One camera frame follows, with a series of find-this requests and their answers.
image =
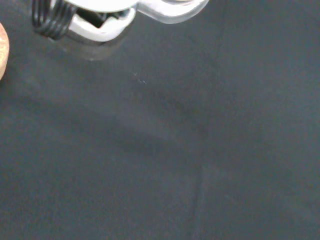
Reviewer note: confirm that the black bench cloth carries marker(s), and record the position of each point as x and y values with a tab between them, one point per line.
160	150

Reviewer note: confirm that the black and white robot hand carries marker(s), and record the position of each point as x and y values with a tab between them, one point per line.
100	30

